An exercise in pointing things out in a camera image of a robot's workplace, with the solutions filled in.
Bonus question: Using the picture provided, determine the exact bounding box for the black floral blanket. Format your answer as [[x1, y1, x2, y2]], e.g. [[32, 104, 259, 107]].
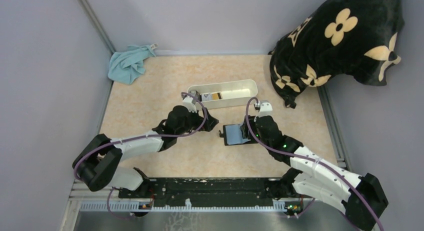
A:
[[269, 0, 405, 109]]

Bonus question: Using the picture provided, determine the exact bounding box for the teal cloth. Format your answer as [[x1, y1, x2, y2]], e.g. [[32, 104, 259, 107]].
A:
[[107, 43, 158, 85]]

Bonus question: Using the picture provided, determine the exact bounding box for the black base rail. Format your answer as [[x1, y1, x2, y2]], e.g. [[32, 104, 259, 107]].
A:
[[118, 177, 301, 208]]

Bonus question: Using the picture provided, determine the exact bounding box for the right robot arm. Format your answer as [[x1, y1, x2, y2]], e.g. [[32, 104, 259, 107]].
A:
[[243, 115, 389, 231]]

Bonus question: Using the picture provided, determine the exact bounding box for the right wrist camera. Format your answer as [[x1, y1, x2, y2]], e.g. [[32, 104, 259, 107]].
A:
[[254, 100, 273, 118]]

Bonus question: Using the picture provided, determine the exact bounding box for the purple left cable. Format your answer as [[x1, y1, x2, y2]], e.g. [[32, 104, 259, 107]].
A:
[[72, 91, 210, 221]]

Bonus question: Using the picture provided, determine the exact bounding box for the aluminium frame rail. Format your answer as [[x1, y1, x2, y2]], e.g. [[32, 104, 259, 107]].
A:
[[69, 178, 305, 215]]

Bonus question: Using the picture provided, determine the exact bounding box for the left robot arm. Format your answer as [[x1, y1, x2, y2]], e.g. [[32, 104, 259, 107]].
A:
[[72, 105, 219, 192]]

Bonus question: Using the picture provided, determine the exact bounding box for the white plastic tray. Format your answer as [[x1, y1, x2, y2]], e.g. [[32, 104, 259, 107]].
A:
[[187, 79, 258, 110]]

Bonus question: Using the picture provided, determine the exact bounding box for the purple cable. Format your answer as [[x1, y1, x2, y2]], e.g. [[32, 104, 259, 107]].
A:
[[245, 96, 385, 231], [72, 91, 210, 221]]

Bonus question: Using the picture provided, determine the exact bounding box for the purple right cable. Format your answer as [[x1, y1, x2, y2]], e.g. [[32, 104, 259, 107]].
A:
[[245, 96, 385, 231]]

